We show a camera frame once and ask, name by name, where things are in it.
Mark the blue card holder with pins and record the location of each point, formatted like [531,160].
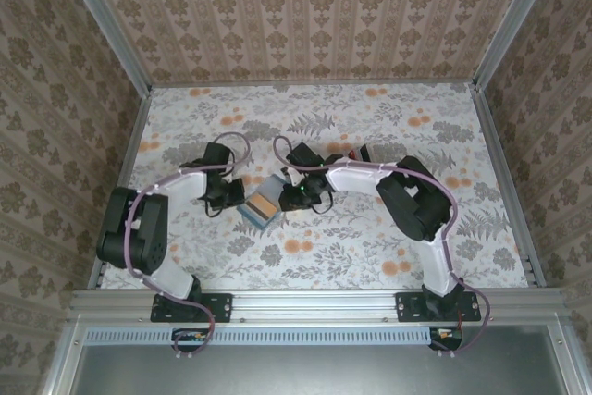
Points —
[270,187]

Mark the orange card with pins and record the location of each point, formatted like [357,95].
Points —
[264,206]

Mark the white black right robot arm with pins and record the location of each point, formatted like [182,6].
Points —
[416,210]

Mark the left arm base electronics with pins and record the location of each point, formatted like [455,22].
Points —
[189,338]

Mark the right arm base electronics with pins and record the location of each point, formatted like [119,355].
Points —
[446,338]

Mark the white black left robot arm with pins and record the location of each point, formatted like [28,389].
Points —
[134,233]

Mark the floral patterned table cover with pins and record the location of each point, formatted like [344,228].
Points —
[324,251]

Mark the grey metal sheet panel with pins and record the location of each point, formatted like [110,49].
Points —
[314,372]

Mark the aluminium frame side rail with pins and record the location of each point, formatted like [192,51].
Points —
[508,182]
[132,145]

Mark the aluminium frame cross rail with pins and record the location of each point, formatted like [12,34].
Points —
[314,304]

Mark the thin aluminium table edge rail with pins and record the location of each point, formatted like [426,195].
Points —
[314,84]

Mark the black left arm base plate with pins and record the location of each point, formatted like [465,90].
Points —
[222,307]

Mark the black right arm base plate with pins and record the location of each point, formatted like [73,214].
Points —
[407,307]

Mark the aluminium frame post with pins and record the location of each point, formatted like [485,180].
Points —
[107,20]
[514,20]

